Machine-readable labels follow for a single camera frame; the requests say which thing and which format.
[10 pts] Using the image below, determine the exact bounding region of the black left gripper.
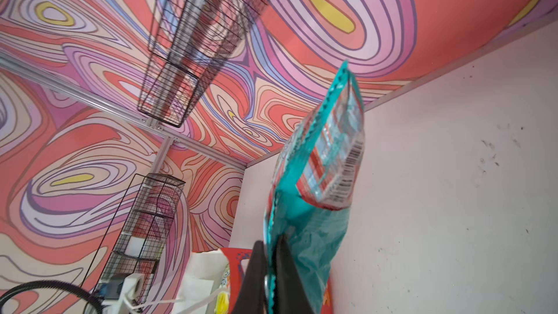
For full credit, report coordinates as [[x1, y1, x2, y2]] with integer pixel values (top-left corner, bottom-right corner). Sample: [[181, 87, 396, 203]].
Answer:
[[87, 273, 144, 313]]

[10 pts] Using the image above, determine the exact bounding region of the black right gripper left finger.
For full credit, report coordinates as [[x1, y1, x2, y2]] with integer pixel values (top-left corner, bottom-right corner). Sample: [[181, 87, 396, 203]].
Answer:
[[232, 241, 267, 314]]

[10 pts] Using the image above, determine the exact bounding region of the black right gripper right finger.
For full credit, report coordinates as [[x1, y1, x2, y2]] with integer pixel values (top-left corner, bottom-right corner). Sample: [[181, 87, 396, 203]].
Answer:
[[273, 235, 313, 314]]

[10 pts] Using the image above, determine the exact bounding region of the red white paper bag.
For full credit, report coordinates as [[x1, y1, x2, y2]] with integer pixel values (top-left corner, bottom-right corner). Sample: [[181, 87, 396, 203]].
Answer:
[[121, 246, 334, 314]]

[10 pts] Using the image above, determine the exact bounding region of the teal mint snack bag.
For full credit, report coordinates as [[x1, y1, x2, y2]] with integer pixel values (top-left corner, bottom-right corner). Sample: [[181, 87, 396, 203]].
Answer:
[[264, 62, 366, 313]]

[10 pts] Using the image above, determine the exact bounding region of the yellow green lemon snack bag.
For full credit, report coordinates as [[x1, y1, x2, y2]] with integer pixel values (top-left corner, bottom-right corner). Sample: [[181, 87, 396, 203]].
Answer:
[[214, 265, 230, 314]]

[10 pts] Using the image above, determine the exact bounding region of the left wire basket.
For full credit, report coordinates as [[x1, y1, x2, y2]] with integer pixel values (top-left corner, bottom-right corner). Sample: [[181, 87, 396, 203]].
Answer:
[[81, 173, 185, 305]]

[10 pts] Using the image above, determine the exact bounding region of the wire basket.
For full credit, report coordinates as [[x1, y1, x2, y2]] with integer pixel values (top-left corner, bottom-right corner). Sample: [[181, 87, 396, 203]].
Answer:
[[137, 0, 270, 127], [81, 173, 185, 305]]

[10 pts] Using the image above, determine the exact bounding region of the back wire basket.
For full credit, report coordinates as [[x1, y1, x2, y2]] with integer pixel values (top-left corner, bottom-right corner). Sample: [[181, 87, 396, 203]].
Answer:
[[137, 0, 270, 127]]

